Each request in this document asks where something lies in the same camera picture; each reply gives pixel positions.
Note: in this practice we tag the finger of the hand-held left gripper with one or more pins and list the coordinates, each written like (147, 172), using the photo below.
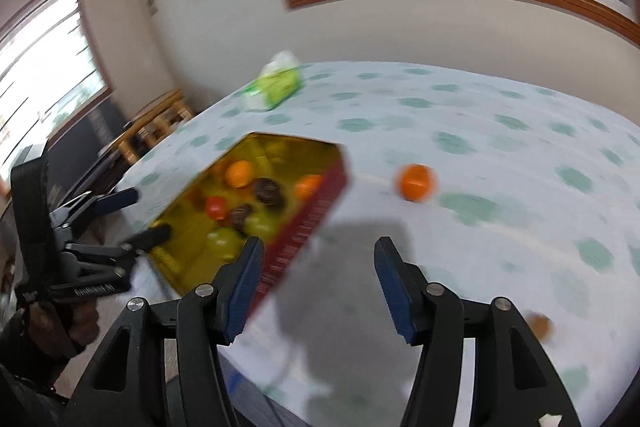
(150, 237)
(117, 201)

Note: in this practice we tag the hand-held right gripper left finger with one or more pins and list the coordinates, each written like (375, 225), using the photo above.
(245, 287)

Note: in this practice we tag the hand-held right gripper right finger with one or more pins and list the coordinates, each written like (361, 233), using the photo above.
(392, 292)

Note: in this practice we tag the large green tomato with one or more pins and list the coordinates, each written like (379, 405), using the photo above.
(225, 243)

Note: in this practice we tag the small green tomato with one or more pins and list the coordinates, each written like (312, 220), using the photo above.
(262, 226)

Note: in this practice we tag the dark brown passion fruit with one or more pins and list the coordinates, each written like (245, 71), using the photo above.
(268, 192)
(241, 215)

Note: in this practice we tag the red tomato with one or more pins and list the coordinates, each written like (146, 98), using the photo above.
(216, 207)

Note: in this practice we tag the red and gold tin box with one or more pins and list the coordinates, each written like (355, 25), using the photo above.
(310, 217)

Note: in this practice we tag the orange mandarin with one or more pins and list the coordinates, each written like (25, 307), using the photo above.
(415, 182)
(307, 187)
(239, 173)

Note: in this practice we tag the brown kiwi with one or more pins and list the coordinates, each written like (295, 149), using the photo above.
(541, 326)

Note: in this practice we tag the person's left hand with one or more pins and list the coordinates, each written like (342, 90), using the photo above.
(60, 329)

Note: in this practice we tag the dark low cabinet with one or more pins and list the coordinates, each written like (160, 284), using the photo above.
(95, 132)

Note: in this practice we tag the light wooden chair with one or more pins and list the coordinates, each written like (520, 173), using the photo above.
(160, 122)

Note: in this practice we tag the bright side window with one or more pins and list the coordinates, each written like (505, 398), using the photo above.
(45, 72)

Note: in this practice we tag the green patterned tablecloth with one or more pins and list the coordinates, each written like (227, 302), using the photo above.
(475, 122)

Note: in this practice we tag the green tissue pack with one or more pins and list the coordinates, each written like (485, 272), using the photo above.
(275, 84)

